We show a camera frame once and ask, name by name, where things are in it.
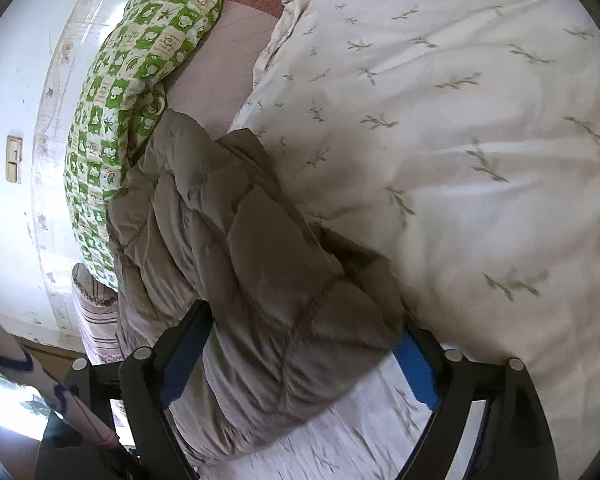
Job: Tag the olive quilted hooded jacket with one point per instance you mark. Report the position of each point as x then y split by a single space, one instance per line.
300 313

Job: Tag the striped floral pillow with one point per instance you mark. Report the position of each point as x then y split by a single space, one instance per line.
97 311

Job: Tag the green white checked pillow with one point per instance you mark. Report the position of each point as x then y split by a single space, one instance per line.
121 101

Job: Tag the beige wall switch plate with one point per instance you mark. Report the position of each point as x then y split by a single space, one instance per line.
13 159

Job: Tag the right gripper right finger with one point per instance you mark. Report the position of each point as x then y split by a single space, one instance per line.
513 441

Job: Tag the white patterned sleeve forearm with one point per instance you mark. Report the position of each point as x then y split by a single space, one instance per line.
20 367

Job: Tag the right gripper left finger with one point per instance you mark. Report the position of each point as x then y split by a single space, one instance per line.
111 419

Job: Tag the pink bed sheet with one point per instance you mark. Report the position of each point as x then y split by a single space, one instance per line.
214 82

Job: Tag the white leaf-print duvet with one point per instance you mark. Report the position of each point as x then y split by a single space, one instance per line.
461 140

